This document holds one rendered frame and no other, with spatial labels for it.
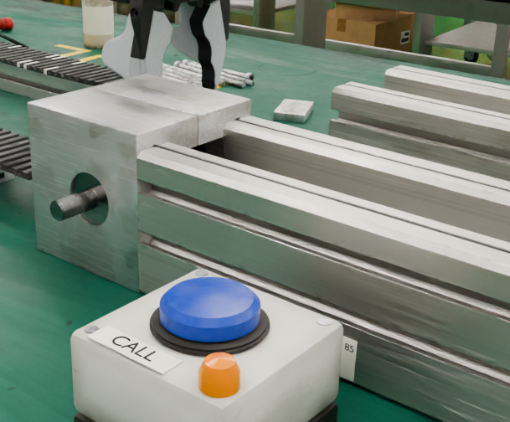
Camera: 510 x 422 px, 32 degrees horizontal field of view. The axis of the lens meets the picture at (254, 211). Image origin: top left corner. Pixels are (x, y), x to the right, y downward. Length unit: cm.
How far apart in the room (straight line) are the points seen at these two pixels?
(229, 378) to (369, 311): 12
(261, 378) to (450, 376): 11
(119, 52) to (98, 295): 30
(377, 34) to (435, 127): 382
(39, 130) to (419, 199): 22
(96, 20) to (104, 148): 63
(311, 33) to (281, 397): 270
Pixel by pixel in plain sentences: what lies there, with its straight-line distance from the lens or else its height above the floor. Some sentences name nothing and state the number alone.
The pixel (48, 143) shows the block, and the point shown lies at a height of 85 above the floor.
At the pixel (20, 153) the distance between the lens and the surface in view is 63.
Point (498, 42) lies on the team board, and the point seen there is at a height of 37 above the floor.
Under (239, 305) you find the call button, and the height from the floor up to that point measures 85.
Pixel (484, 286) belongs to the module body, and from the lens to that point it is 38.
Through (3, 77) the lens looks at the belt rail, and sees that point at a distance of 94.
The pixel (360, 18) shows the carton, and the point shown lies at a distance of 447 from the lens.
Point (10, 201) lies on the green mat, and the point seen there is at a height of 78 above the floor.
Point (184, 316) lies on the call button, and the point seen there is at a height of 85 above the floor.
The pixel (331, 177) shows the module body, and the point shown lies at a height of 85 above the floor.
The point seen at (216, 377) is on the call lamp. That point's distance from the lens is 31.
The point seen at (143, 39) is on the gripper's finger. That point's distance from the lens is 72.
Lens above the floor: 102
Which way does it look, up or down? 23 degrees down
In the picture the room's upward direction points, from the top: 2 degrees clockwise
